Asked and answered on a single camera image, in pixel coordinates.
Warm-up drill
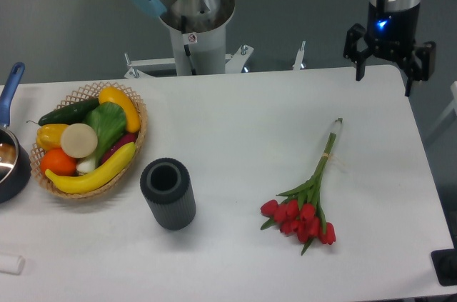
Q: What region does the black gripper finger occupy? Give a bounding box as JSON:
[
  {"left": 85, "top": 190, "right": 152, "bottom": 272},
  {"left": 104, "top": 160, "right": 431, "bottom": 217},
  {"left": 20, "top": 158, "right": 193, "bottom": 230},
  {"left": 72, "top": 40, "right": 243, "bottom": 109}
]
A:
[
  {"left": 343, "top": 23, "right": 372, "bottom": 81},
  {"left": 399, "top": 41, "right": 436, "bottom": 97}
]

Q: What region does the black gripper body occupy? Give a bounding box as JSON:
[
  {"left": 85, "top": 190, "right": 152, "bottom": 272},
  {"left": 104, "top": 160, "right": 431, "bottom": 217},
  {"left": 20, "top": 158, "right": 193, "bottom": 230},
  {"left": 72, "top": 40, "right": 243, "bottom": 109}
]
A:
[{"left": 363, "top": 0, "right": 420, "bottom": 63}]

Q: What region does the red tulip bouquet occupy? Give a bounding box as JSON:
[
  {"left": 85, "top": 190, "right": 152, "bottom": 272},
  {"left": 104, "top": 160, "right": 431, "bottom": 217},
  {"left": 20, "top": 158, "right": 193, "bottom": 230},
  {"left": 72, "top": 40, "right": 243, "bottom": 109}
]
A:
[{"left": 260, "top": 118, "right": 343, "bottom": 254}]

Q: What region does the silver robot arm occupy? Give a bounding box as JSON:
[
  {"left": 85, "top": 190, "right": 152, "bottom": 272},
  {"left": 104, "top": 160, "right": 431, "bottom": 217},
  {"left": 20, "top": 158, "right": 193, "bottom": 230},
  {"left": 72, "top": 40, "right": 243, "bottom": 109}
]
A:
[{"left": 130, "top": 0, "right": 436, "bottom": 86}]

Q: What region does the white object right edge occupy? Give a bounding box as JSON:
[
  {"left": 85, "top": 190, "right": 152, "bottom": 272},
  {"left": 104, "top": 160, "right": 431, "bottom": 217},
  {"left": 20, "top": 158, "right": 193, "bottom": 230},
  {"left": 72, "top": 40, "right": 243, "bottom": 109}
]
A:
[{"left": 423, "top": 81, "right": 456, "bottom": 146}]

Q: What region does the black device at edge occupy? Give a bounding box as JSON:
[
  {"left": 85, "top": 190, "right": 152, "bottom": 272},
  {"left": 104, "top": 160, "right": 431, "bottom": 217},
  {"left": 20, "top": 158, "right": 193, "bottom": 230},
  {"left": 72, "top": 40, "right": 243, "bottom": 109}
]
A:
[{"left": 431, "top": 248, "right": 456, "bottom": 286}]

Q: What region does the dark grey ribbed vase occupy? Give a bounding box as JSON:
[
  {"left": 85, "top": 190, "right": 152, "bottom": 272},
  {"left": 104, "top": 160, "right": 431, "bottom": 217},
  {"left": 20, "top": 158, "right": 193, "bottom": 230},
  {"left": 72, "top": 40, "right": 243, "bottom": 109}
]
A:
[{"left": 140, "top": 158, "right": 196, "bottom": 231}]

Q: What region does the purple eggplant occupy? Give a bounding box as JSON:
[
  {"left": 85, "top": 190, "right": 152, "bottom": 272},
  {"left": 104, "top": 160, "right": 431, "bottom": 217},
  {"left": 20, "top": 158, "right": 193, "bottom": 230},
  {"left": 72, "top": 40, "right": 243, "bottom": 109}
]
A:
[{"left": 100, "top": 133, "right": 137, "bottom": 164}]

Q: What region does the yellow squash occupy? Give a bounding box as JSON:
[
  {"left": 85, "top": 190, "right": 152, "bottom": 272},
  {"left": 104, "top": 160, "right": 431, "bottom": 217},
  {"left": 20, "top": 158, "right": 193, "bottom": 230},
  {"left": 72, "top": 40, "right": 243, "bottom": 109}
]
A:
[{"left": 99, "top": 86, "right": 141, "bottom": 133}]

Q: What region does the green bok choy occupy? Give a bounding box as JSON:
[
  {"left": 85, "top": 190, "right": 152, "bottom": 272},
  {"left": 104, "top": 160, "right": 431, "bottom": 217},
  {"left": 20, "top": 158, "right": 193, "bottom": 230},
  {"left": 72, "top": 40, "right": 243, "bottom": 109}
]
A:
[{"left": 76, "top": 102, "right": 126, "bottom": 175}]

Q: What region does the green cucumber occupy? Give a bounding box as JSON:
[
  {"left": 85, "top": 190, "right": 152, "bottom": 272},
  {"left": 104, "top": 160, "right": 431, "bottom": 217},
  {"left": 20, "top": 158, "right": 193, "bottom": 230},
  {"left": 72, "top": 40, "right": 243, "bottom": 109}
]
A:
[{"left": 27, "top": 98, "right": 99, "bottom": 126}]

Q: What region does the beige round disc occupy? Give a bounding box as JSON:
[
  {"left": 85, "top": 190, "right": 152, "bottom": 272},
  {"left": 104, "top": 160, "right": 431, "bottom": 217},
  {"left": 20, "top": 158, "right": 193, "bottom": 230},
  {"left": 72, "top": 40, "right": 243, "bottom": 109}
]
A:
[{"left": 60, "top": 124, "right": 98, "bottom": 158}]

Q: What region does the yellow banana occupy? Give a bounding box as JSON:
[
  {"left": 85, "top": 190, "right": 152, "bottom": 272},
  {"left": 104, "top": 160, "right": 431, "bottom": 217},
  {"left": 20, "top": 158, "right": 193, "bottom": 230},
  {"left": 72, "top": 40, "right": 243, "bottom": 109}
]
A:
[{"left": 45, "top": 142, "right": 136, "bottom": 194}]

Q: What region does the yellow bell pepper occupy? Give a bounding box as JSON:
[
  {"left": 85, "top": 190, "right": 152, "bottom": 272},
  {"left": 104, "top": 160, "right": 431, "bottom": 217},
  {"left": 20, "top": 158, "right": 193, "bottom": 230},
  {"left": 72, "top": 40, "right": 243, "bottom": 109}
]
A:
[{"left": 36, "top": 124, "right": 69, "bottom": 151}]

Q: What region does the orange fruit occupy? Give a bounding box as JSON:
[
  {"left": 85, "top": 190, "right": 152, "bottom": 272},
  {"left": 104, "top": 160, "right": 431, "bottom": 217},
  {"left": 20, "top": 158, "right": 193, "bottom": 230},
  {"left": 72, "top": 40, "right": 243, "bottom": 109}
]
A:
[{"left": 40, "top": 149, "right": 77, "bottom": 176}]

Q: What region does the white cylinder object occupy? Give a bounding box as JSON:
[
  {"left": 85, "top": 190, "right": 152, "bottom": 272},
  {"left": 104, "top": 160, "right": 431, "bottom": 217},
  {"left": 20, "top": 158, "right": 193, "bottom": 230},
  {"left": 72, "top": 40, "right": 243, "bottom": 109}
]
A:
[{"left": 0, "top": 253, "right": 26, "bottom": 276}]

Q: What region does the white metal base frame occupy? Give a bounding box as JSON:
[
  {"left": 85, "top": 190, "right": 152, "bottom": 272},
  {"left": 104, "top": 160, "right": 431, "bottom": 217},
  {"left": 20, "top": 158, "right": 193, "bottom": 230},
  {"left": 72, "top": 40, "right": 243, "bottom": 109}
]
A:
[{"left": 123, "top": 41, "right": 307, "bottom": 79}]

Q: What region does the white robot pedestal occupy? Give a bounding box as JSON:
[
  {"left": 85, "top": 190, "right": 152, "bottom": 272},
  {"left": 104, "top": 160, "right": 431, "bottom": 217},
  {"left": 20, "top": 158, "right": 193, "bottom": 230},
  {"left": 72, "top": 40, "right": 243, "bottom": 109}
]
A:
[{"left": 160, "top": 16, "right": 232, "bottom": 63}]

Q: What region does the blue handled dark saucepan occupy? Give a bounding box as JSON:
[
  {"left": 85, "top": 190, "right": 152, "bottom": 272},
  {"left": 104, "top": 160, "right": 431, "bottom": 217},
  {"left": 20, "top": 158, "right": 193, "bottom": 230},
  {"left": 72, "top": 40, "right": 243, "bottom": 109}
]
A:
[{"left": 1, "top": 62, "right": 31, "bottom": 203}]

